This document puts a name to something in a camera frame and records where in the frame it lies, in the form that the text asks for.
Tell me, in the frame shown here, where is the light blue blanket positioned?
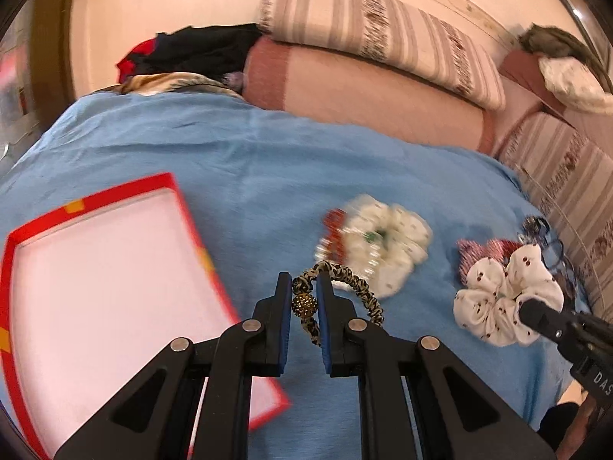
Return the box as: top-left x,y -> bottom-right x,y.
1,92 -> 570,459

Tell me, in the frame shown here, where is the grey and white clothes heap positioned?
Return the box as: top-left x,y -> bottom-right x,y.
518,24 -> 612,115

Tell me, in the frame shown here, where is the wooden glass panel door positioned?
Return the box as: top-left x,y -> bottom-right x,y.
1,0 -> 76,165

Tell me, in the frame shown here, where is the floral patterned bedsheet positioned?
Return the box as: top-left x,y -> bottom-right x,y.
95,72 -> 243,100

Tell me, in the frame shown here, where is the white cherry print scrunchie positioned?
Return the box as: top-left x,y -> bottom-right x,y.
453,244 -> 564,347

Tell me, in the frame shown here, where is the cream organza dotted scrunchie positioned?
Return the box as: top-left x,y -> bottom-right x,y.
341,194 -> 433,299

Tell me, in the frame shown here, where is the pink sofa back cushion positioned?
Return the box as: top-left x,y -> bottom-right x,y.
492,47 -> 613,155

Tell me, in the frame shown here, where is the striped floral side cushion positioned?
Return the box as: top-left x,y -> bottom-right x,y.
499,112 -> 612,322

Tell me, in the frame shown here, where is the red white plaid scrunchie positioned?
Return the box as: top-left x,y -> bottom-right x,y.
457,238 -> 521,286

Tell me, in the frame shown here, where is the leopard print hair tie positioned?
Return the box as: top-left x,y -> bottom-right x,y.
291,260 -> 386,348

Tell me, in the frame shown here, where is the pearl and red bead bracelet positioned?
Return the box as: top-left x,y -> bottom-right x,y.
313,207 -> 348,265

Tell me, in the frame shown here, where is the red cardboard tray box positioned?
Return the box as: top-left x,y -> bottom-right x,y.
1,172 -> 289,459

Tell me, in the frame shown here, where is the black and red clothes pile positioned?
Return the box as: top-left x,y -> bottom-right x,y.
116,23 -> 262,83

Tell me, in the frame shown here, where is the striped floral pillow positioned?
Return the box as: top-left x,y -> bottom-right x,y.
258,0 -> 506,110

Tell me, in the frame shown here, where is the navy bow hair clip pile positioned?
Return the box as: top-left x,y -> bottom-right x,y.
518,215 -> 577,298

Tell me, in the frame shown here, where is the pink quilted bolster cushion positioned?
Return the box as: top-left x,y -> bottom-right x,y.
243,36 -> 495,154

